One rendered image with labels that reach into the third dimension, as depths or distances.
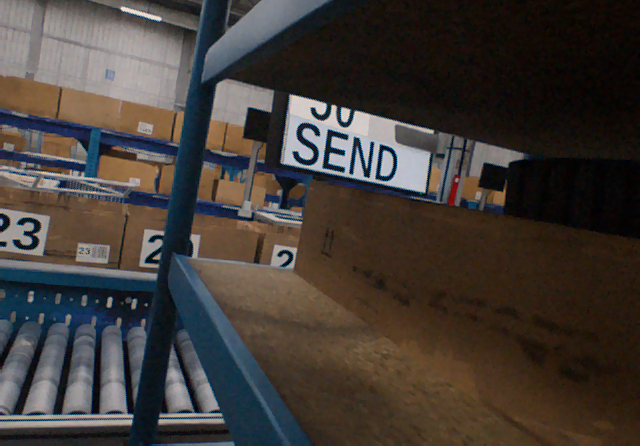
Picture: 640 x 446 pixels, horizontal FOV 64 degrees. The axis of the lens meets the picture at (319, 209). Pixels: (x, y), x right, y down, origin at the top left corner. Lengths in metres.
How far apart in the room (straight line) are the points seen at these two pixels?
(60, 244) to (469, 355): 1.37
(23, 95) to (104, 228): 4.64
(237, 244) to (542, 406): 1.40
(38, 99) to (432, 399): 5.94
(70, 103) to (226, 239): 4.62
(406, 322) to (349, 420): 0.13
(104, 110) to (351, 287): 5.72
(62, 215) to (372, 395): 1.35
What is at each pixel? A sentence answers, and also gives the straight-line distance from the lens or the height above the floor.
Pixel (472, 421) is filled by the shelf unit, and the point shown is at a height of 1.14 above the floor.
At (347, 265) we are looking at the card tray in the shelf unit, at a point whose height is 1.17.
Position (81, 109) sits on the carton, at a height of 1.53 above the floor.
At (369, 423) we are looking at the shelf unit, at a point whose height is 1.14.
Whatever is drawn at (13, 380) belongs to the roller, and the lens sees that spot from 1.22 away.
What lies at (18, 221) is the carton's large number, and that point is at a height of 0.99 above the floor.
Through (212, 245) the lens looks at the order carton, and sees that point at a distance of 1.59.
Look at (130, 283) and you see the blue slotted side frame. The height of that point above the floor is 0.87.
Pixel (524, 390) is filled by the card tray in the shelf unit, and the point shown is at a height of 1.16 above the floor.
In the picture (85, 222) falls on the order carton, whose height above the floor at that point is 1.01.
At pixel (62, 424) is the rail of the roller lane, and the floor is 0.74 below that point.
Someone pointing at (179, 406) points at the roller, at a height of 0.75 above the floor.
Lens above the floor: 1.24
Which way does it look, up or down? 3 degrees down
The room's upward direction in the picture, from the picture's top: 10 degrees clockwise
